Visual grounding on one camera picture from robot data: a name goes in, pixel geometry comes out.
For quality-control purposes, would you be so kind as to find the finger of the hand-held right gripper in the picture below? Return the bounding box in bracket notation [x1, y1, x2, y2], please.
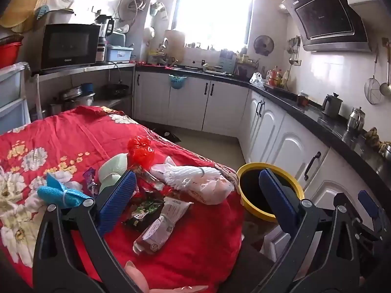
[333, 192, 362, 229]
[357, 190, 390, 239]

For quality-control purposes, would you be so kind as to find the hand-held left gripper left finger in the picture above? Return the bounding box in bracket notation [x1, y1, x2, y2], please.
[32, 170, 144, 293]

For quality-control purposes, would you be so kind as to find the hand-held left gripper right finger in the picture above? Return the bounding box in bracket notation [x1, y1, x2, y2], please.
[253, 168, 361, 293]

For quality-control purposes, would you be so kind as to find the green snack wrapper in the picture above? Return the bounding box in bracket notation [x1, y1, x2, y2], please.
[124, 197, 165, 227]

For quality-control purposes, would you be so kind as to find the yellow rimmed black bin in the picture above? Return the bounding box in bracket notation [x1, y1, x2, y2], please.
[236, 162, 305, 223]

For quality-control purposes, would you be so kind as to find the light green foam sleeve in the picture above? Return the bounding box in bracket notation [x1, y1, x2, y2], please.
[98, 153, 129, 194]

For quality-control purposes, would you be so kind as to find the purple wrapper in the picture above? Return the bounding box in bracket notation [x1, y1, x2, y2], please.
[82, 167, 100, 194]

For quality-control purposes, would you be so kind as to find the red silver snack wrapper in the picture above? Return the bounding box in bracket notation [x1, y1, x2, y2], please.
[134, 165, 173, 197]

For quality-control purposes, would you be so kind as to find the brown white packet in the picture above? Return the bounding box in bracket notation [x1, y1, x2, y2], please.
[133, 197, 194, 255]

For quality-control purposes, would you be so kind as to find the person's left hand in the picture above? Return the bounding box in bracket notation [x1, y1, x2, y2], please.
[125, 261, 208, 293]

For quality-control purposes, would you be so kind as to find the pile of ginger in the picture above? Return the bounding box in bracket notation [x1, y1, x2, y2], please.
[365, 127, 391, 153]

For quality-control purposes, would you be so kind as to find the black kitchen countertop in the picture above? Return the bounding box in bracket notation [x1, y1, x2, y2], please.
[136, 64, 391, 187]

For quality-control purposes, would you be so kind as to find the steel teapot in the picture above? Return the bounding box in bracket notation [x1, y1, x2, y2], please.
[347, 107, 366, 132]

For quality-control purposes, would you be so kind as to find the dark floor mat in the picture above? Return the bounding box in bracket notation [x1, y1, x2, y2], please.
[151, 126, 181, 142]

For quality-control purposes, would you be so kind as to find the red floral blanket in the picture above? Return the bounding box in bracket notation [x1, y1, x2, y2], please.
[0, 105, 245, 293]

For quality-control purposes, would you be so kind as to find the grey green kettle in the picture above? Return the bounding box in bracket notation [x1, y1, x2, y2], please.
[321, 93, 343, 119]

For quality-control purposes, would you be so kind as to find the black wok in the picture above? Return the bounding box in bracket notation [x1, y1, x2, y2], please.
[101, 84, 129, 96]

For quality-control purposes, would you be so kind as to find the steel pot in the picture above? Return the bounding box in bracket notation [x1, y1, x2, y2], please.
[59, 87, 95, 109]

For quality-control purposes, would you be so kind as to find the red label oil bottle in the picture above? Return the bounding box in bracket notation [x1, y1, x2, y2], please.
[268, 67, 283, 86]

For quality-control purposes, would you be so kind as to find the clear plastic bag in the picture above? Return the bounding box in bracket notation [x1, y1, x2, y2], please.
[250, 73, 268, 86]

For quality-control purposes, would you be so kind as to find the blue hanging basket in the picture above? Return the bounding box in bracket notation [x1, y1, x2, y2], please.
[169, 74, 187, 90]

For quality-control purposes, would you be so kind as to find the black dish rack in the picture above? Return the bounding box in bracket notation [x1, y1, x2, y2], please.
[235, 58, 259, 78]

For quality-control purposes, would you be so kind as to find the steel shelf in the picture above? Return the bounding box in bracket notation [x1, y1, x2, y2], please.
[31, 63, 136, 119]

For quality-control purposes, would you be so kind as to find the blue plastic dish bin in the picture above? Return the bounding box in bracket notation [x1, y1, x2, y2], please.
[105, 45, 134, 63]

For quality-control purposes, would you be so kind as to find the blue countertop organizer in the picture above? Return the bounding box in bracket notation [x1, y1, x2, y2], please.
[220, 49, 237, 68]

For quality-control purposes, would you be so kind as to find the hanging utensil rack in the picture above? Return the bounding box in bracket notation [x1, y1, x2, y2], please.
[287, 36, 301, 64]

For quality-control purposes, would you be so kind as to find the white plastic drawer unit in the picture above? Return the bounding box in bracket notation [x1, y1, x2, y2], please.
[0, 63, 31, 129]

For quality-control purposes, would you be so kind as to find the black microwave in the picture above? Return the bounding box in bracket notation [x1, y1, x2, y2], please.
[41, 23, 101, 71]

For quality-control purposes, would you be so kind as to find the wooden cutting board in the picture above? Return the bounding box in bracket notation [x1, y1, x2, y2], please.
[164, 30, 186, 64]

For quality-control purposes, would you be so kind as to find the black blender jug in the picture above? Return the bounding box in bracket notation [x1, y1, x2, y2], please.
[95, 15, 115, 45]

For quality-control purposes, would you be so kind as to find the red plastic basin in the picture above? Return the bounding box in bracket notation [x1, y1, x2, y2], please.
[0, 35, 23, 69]

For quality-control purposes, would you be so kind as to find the black range hood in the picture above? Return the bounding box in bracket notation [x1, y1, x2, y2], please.
[281, 0, 371, 52]

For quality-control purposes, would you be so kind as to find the window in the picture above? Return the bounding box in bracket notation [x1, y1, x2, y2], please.
[171, 0, 255, 48]

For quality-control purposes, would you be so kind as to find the woven bamboo tray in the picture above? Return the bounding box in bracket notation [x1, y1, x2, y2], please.
[0, 0, 49, 32]

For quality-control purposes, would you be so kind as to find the wire mesh strainer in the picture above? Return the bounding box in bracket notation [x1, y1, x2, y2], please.
[364, 44, 383, 104]

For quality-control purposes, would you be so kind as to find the small wall fan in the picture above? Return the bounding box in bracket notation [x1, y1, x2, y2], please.
[253, 35, 274, 56]

